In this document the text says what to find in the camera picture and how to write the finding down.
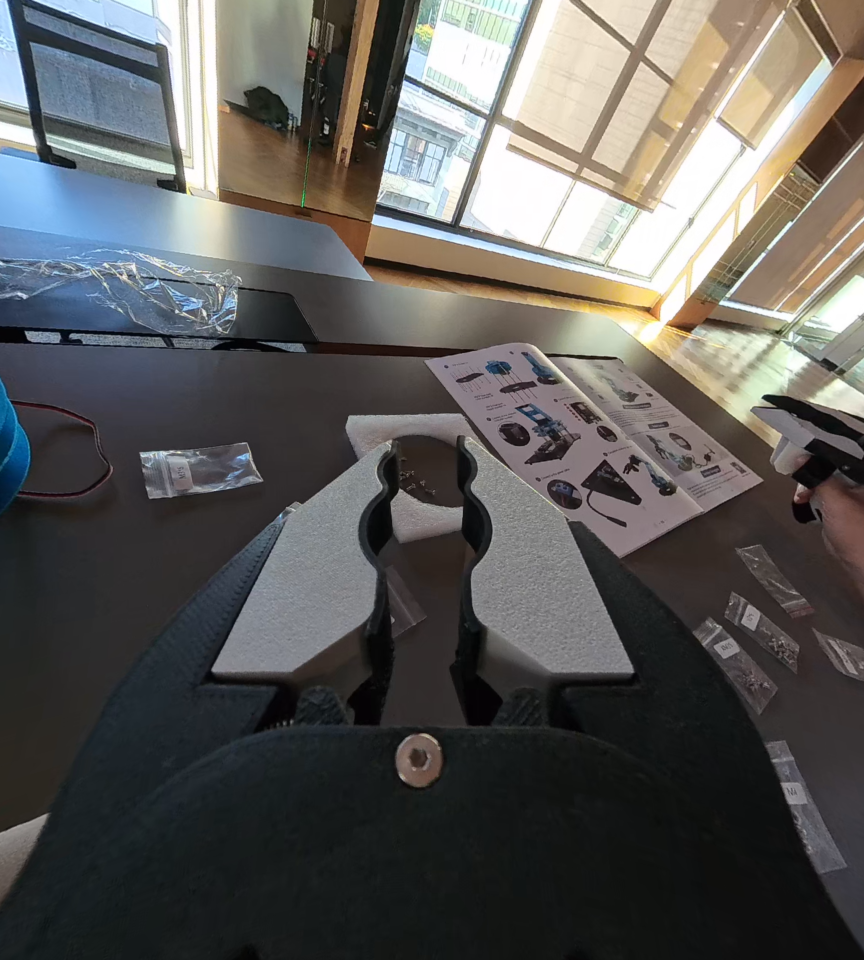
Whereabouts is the dark neighbouring desk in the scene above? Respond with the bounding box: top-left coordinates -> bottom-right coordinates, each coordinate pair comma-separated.
0,217 -> 635,354

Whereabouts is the white foam frame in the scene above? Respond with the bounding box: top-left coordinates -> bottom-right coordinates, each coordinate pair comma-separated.
345,412 -> 478,545

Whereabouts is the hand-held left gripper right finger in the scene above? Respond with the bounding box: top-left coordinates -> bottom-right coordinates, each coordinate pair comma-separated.
453,436 -> 635,685

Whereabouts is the cluster of small metal screws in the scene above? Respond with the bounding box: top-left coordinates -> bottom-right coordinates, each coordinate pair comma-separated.
394,461 -> 440,500

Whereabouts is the dark grey desk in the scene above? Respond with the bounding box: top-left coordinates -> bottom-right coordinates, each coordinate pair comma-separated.
0,330 -> 864,960

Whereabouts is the red servo wire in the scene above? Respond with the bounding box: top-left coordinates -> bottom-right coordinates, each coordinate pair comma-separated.
10,399 -> 114,501

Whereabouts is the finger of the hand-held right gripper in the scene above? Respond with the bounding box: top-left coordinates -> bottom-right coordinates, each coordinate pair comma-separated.
762,394 -> 864,449
750,405 -> 823,475

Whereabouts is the crumpled clear plastic wrap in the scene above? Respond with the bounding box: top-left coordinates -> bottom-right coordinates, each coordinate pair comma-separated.
0,251 -> 241,336

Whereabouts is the black mesh office chair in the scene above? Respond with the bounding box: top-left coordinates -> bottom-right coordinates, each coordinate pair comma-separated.
8,0 -> 189,195

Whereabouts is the grey table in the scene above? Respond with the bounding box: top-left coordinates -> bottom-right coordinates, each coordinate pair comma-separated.
0,142 -> 373,282

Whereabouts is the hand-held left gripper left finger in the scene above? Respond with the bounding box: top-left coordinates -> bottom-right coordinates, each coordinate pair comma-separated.
210,440 -> 399,684

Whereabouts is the robot arm instruction booklet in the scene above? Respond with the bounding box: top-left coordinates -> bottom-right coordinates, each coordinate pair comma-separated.
424,342 -> 765,558

